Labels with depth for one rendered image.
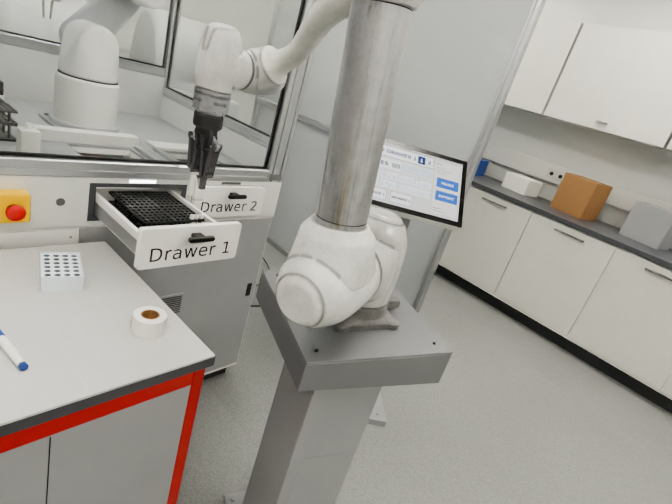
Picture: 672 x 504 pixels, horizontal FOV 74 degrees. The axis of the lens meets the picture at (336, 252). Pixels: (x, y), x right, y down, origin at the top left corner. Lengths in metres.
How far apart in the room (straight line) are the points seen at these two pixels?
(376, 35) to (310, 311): 0.47
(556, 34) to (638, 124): 0.97
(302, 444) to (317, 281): 0.57
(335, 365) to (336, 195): 0.37
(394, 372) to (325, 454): 0.36
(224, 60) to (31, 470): 0.93
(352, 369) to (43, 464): 0.59
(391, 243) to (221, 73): 0.58
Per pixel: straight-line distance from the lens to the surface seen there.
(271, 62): 1.27
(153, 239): 1.16
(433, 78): 2.70
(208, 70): 1.19
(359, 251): 0.81
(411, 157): 1.91
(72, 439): 0.99
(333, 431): 1.26
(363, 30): 0.77
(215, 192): 1.56
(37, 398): 0.92
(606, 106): 4.00
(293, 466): 1.30
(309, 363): 0.94
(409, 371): 1.09
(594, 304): 3.63
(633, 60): 4.03
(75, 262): 1.25
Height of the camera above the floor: 1.38
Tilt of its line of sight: 21 degrees down
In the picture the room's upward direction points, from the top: 17 degrees clockwise
